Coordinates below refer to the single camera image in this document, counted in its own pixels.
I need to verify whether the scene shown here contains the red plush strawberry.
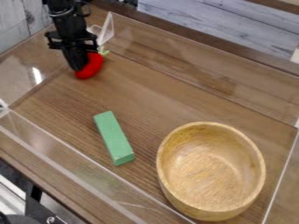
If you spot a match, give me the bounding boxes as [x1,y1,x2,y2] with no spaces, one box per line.
[75,46,110,80]

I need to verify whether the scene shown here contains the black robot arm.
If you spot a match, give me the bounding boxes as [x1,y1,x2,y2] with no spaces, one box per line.
[43,0,99,71]

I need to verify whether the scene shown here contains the clear acrylic enclosure wall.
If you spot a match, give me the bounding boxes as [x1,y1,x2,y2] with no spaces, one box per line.
[0,100,195,224]

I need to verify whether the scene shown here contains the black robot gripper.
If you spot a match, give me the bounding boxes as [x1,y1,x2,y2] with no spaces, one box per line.
[44,11,99,71]

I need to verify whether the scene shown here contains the black table leg bracket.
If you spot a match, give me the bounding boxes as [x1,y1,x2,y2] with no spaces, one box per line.
[24,185,67,224]

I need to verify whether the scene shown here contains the green rectangular block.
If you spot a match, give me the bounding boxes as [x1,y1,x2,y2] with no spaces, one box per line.
[94,111,136,166]

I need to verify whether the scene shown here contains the round wooden bowl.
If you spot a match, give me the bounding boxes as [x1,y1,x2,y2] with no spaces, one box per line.
[156,122,267,221]

